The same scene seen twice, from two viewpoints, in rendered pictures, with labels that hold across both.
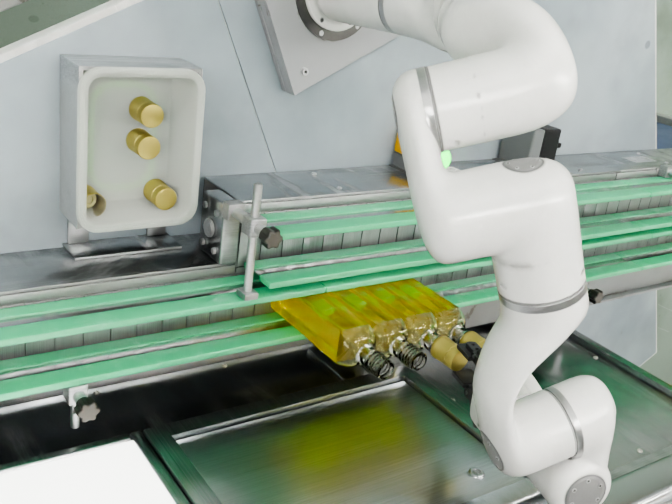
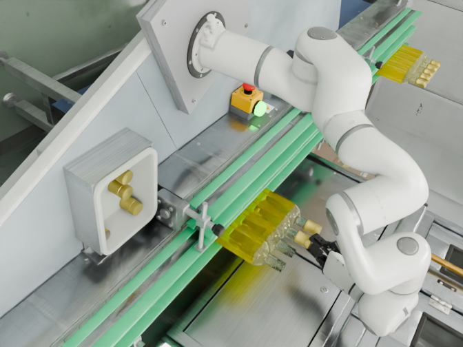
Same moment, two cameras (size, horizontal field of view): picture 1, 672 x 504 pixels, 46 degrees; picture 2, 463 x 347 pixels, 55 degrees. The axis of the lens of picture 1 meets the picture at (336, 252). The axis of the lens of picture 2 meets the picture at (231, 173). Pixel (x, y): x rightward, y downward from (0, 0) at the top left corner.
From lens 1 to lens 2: 0.65 m
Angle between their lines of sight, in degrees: 29
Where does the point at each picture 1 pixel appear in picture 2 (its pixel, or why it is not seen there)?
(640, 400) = not seen: hidden behind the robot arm
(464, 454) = (313, 279)
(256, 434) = (219, 308)
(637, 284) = not seen: hidden behind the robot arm
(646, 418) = not seen: hidden behind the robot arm
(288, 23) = (184, 80)
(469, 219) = (388, 284)
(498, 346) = (381, 302)
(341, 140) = (206, 114)
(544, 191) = (423, 264)
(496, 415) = (379, 327)
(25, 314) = (100, 323)
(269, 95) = (171, 116)
